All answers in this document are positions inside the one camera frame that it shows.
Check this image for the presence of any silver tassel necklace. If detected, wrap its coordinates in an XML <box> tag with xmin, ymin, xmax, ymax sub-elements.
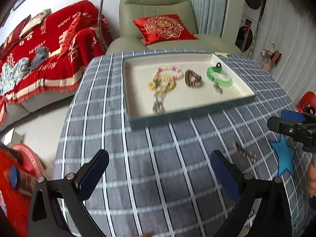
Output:
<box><xmin>152</xmin><ymin>91</ymin><xmax>167</xmax><ymax>115</ymax></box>

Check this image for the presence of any grey stuffed toy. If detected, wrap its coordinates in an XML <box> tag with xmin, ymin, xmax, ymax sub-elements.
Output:
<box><xmin>29</xmin><ymin>46</ymin><xmax>50</xmax><ymax>72</ymax></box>

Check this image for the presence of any grey plaid tablecloth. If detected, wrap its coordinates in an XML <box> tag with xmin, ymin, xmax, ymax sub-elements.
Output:
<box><xmin>54</xmin><ymin>49</ymin><xmax>314</xmax><ymax>237</ymax></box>

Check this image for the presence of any light blue curtain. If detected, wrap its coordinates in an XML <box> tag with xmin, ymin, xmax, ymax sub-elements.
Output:
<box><xmin>189</xmin><ymin>0</ymin><xmax>227</xmax><ymax>37</ymax></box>

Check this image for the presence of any yellow star sticker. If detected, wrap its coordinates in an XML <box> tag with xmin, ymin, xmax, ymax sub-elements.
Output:
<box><xmin>214</xmin><ymin>51</ymin><xmax>229</xmax><ymax>59</ymax></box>

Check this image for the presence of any blue star sticker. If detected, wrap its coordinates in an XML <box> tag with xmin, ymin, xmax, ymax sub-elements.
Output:
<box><xmin>269</xmin><ymin>134</ymin><xmax>295</xmax><ymax>177</ymax></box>

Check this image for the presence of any red wedding blanket sofa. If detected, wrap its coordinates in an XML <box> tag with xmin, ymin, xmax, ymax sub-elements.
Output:
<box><xmin>1</xmin><ymin>0</ymin><xmax>113</xmax><ymax>128</ymax></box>

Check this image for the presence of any green recliner armchair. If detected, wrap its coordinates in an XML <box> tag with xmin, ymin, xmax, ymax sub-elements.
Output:
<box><xmin>106</xmin><ymin>0</ymin><xmax>241</xmax><ymax>55</ymax></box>

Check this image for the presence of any red embroidered cushion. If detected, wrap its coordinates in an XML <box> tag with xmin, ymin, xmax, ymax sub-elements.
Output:
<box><xmin>133</xmin><ymin>14</ymin><xmax>198</xmax><ymax>45</ymax></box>

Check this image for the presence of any yellow cord bracelet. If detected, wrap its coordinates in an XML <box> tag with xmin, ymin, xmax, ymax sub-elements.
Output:
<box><xmin>147</xmin><ymin>75</ymin><xmax>177</xmax><ymax>93</ymax></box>

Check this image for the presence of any brown coil hair tie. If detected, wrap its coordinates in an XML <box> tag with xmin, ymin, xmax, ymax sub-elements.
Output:
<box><xmin>184</xmin><ymin>69</ymin><xmax>203</xmax><ymax>88</ymax></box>

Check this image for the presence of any white jewelry tray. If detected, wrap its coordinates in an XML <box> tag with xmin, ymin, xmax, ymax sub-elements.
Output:
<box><xmin>122</xmin><ymin>53</ymin><xmax>256</xmax><ymax>130</ymax></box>

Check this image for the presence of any pink yellow bead bracelet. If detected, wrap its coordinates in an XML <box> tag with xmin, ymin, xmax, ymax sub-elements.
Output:
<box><xmin>154</xmin><ymin>65</ymin><xmax>184</xmax><ymax>80</ymax></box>

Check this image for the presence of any person's right hand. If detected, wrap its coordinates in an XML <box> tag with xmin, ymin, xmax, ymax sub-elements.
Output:
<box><xmin>308</xmin><ymin>164</ymin><xmax>316</xmax><ymax>196</ymax></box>

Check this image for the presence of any green plastic bangle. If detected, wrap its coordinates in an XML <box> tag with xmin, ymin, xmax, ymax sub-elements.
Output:
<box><xmin>206</xmin><ymin>67</ymin><xmax>233</xmax><ymax>87</ymax></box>

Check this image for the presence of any red gift box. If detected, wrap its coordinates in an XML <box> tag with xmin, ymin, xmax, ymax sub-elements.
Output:
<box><xmin>296</xmin><ymin>91</ymin><xmax>316</xmax><ymax>115</ymax></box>

